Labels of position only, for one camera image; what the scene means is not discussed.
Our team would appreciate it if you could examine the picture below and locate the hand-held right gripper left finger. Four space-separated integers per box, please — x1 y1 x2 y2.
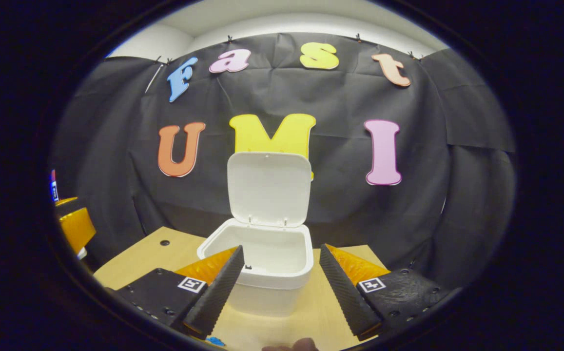
116 245 246 337

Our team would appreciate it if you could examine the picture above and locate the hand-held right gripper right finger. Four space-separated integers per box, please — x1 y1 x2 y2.
319 244 463 337

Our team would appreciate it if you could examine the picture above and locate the white desktop garbage bin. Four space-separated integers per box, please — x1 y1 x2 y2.
197 152 314 317

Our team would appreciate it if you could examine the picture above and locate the wooden desktop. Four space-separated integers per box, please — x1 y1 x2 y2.
93 226 392 351

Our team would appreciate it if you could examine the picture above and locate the black backdrop cloth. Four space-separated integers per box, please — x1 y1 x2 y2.
48 32 517 293

